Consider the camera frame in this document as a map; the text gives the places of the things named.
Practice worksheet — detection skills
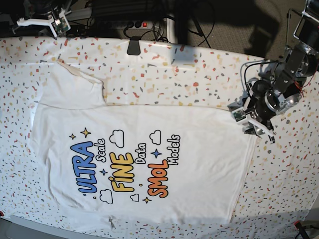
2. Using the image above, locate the black table clamp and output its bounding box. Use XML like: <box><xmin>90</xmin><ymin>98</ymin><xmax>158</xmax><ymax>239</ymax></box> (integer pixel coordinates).
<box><xmin>127</xmin><ymin>36</ymin><xmax>141</xmax><ymax>56</ymax></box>

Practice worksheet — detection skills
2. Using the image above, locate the white power strip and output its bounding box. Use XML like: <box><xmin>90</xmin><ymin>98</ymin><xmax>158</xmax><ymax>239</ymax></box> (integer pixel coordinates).
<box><xmin>97</xmin><ymin>20</ymin><xmax>154</xmax><ymax>29</ymax></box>

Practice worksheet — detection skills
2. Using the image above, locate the red clamp right corner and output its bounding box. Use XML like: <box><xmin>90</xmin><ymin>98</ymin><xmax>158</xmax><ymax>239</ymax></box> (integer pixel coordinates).
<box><xmin>294</xmin><ymin>221</ymin><xmax>303</xmax><ymax>231</ymax></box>

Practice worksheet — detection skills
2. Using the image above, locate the metal stand frame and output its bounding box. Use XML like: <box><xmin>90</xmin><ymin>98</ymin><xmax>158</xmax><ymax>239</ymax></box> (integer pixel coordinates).
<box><xmin>285</xmin><ymin>8</ymin><xmax>319</xmax><ymax>58</ymax></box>

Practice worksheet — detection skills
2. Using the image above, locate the terrazzo pattern tablecloth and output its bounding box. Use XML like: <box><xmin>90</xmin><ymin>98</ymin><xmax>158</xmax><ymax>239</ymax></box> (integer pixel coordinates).
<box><xmin>0</xmin><ymin>37</ymin><xmax>319</xmax><ymax>239</ymax></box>

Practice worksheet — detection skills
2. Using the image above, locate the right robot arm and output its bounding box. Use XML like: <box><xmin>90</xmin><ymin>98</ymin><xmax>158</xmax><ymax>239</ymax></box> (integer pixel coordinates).
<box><xmin>12</xmin><ymin>0</ymin><xmax>72</xmax><ymax>38</ymax></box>

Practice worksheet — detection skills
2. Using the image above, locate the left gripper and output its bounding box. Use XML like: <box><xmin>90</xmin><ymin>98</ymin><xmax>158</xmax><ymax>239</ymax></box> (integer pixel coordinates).
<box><xmin>243</xmin><ymin>78</ymin><xmax>277</xmax><ymax>142</ymax></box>

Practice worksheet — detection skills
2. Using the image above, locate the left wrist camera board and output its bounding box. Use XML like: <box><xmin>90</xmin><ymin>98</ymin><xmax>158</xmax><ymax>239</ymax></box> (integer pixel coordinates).
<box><xmin>231</xmin><ymin>108</ymin><xmax>246</xmax><ymax>122</ymax></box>

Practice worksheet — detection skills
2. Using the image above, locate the white printed T-shirt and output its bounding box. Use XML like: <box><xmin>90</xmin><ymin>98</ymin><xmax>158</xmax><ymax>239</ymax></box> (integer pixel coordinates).
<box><xmin>30</xmin><ymin>62</ymin><xmax>256</xmax><ymax>224</ymax></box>

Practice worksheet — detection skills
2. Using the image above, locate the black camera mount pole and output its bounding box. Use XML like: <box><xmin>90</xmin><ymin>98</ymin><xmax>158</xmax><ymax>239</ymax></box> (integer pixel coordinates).
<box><xmin>172</xmin><ymin>0</ymin><xmax>280</xmax><ymax>47</ymax></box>

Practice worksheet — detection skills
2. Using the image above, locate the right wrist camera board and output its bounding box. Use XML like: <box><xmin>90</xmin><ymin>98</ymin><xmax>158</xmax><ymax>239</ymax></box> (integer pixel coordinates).
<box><xmin>52</xmin><ymin>16</ymin><xmax>70</xmax><ymax>35</ymax></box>

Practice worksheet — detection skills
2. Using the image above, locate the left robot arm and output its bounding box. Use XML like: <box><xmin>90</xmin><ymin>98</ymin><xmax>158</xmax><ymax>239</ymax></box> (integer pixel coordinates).
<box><xmin>232</xmin><ymin>0</ymin><xmax>319</xmax><ymax>142</ymax></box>

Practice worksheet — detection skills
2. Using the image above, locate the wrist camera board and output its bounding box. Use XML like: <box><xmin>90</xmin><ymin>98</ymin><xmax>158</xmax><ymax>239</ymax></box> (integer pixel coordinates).
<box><xmin>231</xmin><ymin>108</ymin><xmax>246</xmax><ymax>122</ymax></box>
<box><xmin>52</xmin><ymin>16</ymin><xmax>70</xmax><ymax>35</ymax></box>

